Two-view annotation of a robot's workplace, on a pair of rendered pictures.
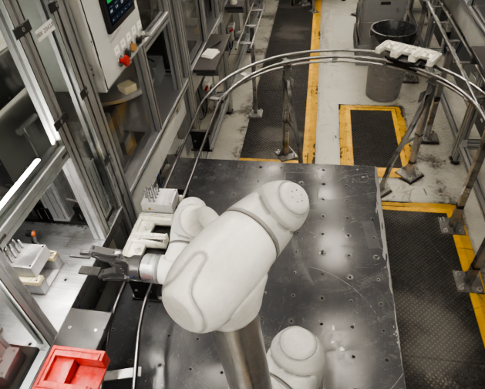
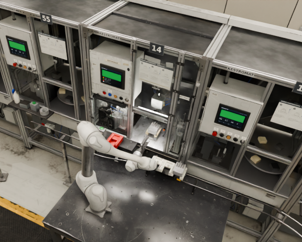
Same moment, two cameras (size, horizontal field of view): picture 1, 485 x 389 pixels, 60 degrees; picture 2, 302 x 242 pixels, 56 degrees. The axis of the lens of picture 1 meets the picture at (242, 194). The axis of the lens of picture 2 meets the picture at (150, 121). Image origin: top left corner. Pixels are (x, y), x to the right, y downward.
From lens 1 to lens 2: 213 cm
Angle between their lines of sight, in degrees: 68
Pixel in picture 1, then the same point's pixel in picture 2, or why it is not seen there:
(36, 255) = (152, 129)
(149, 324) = (137, 171)
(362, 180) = not seen: outside the picture
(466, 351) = not seen: outside the picture
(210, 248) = (87, 124)
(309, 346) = (94, 191)
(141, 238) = (162, 162)
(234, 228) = (90, 128)
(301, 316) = (121, 217)
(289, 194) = (92, 138)
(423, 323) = not seen: outside the picture
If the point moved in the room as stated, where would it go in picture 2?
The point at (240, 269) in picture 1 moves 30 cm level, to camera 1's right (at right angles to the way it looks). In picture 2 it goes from (81, 130) to (65, 158)
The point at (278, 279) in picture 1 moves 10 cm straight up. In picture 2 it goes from (141, 215) to (142, 210)
